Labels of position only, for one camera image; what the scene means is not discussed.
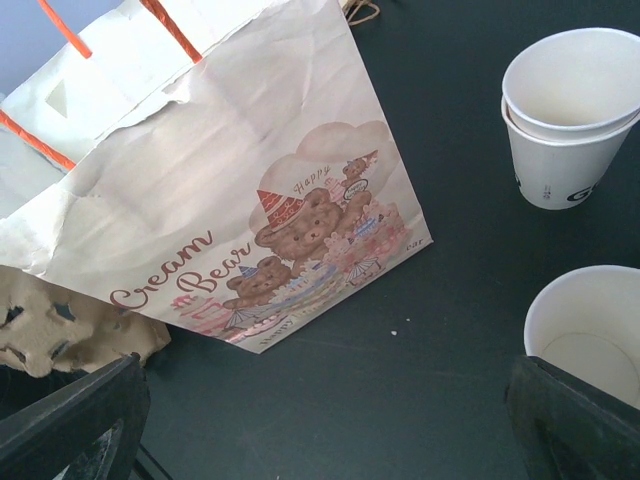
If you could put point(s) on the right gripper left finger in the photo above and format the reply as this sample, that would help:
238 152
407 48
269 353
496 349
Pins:
89 429

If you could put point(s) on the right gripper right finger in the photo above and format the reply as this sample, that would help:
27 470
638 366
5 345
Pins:
567 428

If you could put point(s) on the white paper coffee cup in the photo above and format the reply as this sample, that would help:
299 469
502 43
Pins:
586 322

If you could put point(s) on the cardboard cup carrier tray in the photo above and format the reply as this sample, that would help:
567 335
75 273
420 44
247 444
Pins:
45 327

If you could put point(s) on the cream bear paper bag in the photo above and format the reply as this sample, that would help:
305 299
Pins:
231 168

